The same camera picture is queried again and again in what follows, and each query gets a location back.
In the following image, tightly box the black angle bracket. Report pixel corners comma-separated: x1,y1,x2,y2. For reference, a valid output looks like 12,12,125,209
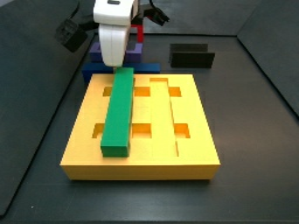
169,44,215,68

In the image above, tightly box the yellow slotted board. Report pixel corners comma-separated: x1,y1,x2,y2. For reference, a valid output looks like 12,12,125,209
60,74,220,180

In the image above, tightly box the green long block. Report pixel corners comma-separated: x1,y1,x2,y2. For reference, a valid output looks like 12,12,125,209
100,67,135,158

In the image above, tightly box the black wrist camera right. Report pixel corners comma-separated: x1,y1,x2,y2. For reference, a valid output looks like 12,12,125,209
141,4,169,26

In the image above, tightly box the blue long block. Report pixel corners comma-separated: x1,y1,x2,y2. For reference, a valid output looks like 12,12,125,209
81,63,160,83

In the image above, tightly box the red branched block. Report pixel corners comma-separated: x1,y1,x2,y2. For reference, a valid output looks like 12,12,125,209
131,24,144,43

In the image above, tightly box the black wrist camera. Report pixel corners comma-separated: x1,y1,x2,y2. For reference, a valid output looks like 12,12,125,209
141,4,169,26
54,19,88,53

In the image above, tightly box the purple branched block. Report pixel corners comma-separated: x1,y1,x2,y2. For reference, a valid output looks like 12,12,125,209
88,42,143,63

